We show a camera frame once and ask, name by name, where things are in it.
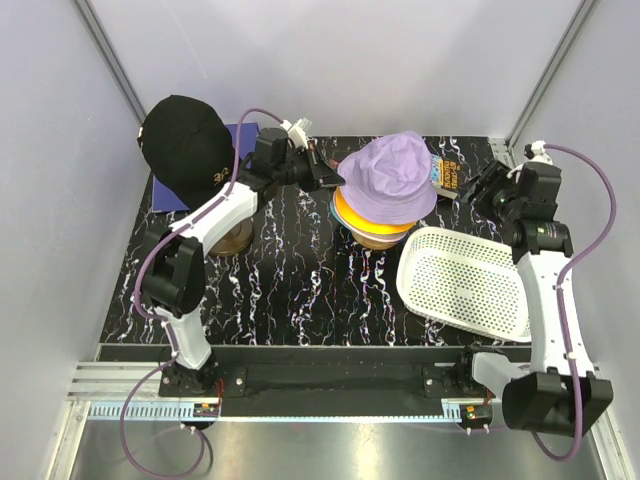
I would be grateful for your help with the black baseball cap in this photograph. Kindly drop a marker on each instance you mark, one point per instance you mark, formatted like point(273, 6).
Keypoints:
point(188, 148)

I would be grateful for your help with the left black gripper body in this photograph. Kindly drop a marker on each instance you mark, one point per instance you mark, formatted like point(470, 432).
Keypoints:
point(306, 171)

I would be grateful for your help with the grey bucket hat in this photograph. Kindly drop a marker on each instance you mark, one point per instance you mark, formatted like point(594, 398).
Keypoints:
point(335, 213)

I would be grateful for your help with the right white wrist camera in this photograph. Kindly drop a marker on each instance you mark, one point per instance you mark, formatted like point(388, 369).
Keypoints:
point(534, 152)

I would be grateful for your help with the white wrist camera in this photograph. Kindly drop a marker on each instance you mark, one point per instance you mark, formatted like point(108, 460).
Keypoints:
point(297, 132)
point(534, 152)

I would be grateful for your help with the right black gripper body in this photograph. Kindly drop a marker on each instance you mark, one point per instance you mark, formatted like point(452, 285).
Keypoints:
point(496, 200)

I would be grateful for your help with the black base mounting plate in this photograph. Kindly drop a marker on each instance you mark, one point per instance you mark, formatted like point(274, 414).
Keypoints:
point(236, 371)

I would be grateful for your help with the purple flat book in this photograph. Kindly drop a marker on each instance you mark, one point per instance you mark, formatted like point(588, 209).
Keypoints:
point(164, 200)

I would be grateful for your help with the white perforated basket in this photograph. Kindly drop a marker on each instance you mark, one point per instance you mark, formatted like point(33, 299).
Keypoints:
point(465, 282)

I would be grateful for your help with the orange hat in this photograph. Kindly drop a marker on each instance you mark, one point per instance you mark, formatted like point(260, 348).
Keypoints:
point(350, 216)

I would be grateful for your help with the white foam mannequin head stand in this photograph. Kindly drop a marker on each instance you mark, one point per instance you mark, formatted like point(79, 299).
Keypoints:
point(236, 241)

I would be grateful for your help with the lavender grey cap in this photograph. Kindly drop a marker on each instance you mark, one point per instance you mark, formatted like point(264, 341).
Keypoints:
point(388, 181)

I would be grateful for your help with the colourful treehouse book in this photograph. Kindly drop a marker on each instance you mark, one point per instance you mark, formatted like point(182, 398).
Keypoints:
point(445, 177)

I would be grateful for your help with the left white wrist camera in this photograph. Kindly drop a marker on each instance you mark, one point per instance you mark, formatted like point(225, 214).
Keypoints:
point(297, 132)

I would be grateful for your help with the pink bucket hat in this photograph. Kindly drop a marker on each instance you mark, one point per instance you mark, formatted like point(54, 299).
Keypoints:
point(387, 238)

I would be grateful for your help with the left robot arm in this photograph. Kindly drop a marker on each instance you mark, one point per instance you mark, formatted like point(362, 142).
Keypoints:
point(171, 282)

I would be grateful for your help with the light wooden hat stand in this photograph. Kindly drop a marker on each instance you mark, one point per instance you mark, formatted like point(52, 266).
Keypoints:
point(374, 244)

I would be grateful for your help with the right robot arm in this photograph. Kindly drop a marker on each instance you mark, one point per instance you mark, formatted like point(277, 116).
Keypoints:
point(560, 393)

